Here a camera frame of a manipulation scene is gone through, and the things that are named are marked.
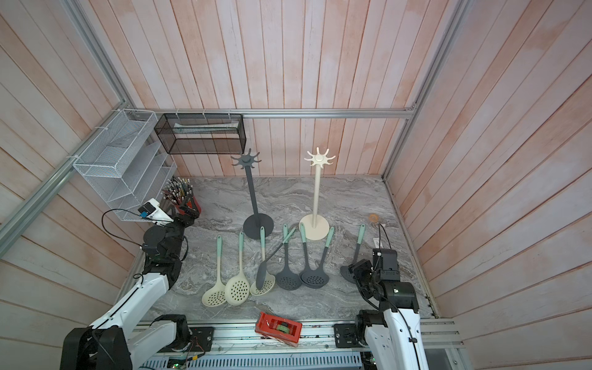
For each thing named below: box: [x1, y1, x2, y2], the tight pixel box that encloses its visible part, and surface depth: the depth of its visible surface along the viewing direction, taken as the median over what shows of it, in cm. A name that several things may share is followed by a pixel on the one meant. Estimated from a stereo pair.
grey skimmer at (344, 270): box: [339, 223, 366, 284], surface depth 97 cm
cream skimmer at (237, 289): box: [225, 231, 251, 307], surface depth 81 cm
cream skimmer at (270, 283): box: [249, 225, 276, 296], surface depth 84 cm
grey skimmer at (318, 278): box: [300, 226, 335, 290], surface depth 86 cm
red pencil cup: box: [159, 175, 202, 216], surface depth 95 cm
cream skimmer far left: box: [201, 234, 228, 308], surface depth 83 cm
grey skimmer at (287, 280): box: [275, 223, 303, 291], surface depth 87 cm
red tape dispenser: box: [254, 311, 303, 348], surface depth 73 cm
